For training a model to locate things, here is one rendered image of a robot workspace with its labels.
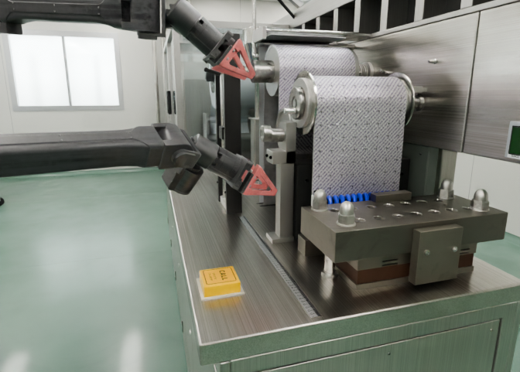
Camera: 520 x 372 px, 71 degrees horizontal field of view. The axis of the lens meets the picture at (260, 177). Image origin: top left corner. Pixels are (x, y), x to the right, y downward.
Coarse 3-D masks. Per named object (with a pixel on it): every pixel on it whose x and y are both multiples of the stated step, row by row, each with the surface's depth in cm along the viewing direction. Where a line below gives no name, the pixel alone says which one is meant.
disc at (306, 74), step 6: (300, 72) 85; (306, 72) 81; (306, 78) 82; (312, 78) 79; (312, 84) 79; (312, 90) 79; (312, 96) 80; (312, 108) 80; (312, 114) 80; (312, 120) 80; (306, 126) 83; (312, 126) 81; (300, 132) 87; (306, 132) 84
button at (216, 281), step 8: (200, 272) 72; (208, 272) 72; (216, 272) 72; (224, 272) 72; (232, 272) 72; (200, 280) 71; (208, 280) 69; (216, 280) 69; (224, 280) 69; (232, 280) 69; (208, 288) 67; (216, 288) 68; (224, 288) 68; (232, 288) 69; (240, 288) 69; (208, 296) 67
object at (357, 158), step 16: (320, 128) 81; (336, 128) 82; (352, 128) 83; (368, 128) 84; (384, 128) 86; (400, 128) 87; (320, 144) 82; (336, 144) 83; (352, 144) 84; (368, 144) 85; (384, 144) 86; (400, 144) 88; (320, 160) 83; (336, 160) 84; (352, 160) 85; (368, 160) 86; (384, 160) 87; (400, 160) 89; (320, 176) 84; (336, 176) 85; (352, 176) 86; (368, 176) 87; (384, 176) 88; (336, 192) 86; (352, 192) 87; (368, 192) 88
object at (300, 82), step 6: (300, 78) 83; (294, 84) 87; (300, 84) 83; (306, 84) 80; (306, 90) 80; (306, 96) 80; (408, 96) 86; (306, 102) 80; (312, 102) 80; (408, 102) 87; (306, 108) 81; (306, 114) 81; (294, 120) 88; (300, 120) 84; (306, 120) 82; (300, 126) 85
